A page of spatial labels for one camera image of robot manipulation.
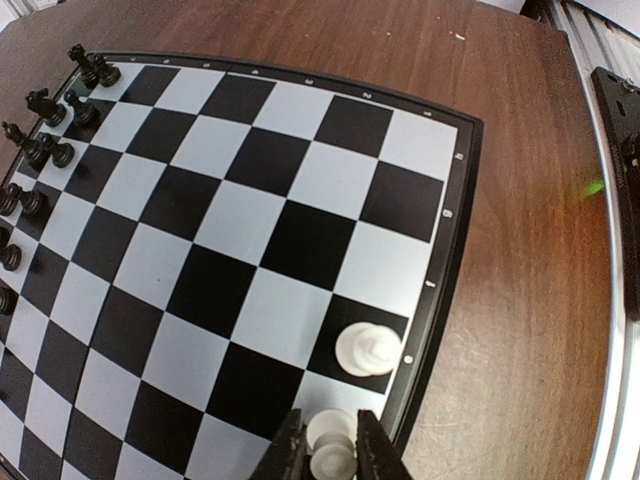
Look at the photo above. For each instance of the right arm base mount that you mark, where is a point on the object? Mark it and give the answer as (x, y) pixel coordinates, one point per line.
(618, 101)

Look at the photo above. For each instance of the black white chess board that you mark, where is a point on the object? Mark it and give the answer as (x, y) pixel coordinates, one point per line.
(184, 285)

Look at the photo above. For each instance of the front aluminium rail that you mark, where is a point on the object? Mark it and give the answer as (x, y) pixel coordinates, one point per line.
(616, 447)

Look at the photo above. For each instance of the row of black chess pieces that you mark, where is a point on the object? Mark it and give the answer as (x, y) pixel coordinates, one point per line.
(43, 148)

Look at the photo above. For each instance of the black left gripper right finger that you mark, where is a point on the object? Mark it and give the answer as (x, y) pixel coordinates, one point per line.
(375, 453)

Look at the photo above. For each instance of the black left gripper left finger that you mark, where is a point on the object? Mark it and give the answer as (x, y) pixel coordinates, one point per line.
(285, 458)

